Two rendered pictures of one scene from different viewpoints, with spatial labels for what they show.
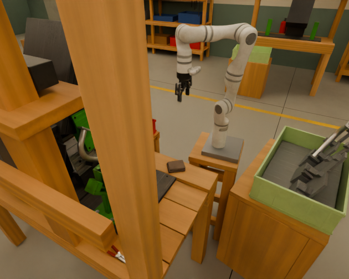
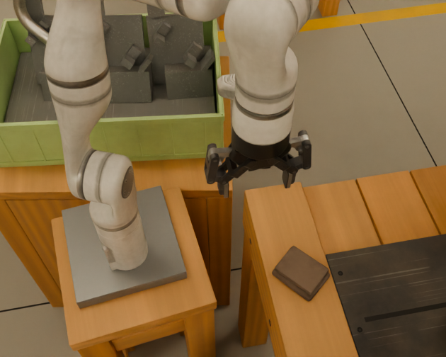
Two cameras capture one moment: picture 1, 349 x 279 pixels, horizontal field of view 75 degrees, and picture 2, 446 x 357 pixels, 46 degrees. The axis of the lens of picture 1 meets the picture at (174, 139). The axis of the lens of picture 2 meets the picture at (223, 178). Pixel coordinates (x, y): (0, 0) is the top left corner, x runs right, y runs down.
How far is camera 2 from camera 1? 1.45 m
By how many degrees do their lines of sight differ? 80
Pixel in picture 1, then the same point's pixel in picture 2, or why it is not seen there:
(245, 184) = (194, 174)
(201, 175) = (277, 214)
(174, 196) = (364, 231)
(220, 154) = (166, 225)
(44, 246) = not seen: outside the picture
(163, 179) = (353, 273)
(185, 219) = (386, 185)
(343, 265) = not seen: hidden behind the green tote
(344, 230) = not seen: hidden behind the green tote
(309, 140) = not seen: outside the picture
